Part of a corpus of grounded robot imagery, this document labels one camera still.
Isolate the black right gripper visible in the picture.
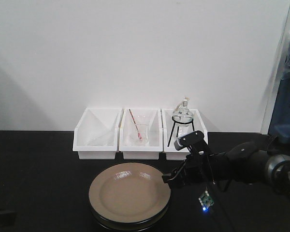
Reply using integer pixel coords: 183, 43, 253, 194
162, 142, 229, 187

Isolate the middle white storage bin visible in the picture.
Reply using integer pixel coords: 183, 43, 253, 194
119, 108, 163, 160

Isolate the green circuit board with LED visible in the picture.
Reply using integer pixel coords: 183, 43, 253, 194
198, 190, 214, 212

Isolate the clear glass beaker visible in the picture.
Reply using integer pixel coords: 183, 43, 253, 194
130, 116, 149, 146

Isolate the right white storage bin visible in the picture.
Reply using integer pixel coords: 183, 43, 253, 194
161, 109, 208, 160

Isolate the white storage bin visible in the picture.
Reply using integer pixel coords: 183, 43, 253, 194
161, 109, 208, 160
119, 108, 163, 160
72, 107, 122, 160

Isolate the black wire tripod stand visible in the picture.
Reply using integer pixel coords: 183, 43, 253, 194
167, 115, 196, 147

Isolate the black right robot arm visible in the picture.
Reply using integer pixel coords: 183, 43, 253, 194
162, 130, 290, 195

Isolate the red striped stirring rod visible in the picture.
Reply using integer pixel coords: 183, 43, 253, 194
129, 108, 143, 141

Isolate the blue pegboard drying rack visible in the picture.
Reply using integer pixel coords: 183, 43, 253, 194
267, 0, 290, 145

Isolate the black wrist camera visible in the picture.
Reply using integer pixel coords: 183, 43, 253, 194
174, 130, 206, 151

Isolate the round glass flask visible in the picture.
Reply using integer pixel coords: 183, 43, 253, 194
172, 98, 193, 127

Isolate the left white storage bin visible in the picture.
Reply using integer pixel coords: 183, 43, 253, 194
72, 107, 122, 160

